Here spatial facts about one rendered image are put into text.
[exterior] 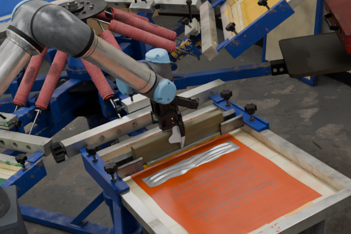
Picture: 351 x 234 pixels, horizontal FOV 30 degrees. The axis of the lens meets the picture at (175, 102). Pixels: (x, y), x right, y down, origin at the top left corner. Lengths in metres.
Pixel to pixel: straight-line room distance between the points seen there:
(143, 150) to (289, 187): 0.51
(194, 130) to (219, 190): 0.28
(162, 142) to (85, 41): 0.61
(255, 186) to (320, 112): 2.39
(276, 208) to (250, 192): 0.12
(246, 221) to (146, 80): 0.51
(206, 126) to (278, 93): 2.46
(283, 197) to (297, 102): 2.59
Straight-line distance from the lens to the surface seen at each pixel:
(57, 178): 4.23
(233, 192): 2.09
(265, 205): 2.03
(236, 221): 1.98
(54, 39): 1.78
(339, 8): 3.04
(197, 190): 2.13
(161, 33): 2.95
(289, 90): 4.78
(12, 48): 1.85
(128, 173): 2.22
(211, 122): 2.32
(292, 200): 2.04
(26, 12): 1.86
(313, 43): 3.09
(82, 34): 1.78
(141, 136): 2.42
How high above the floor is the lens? 2.16
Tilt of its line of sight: 27 degrees down
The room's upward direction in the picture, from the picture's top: 10 degrees counter-clockwise
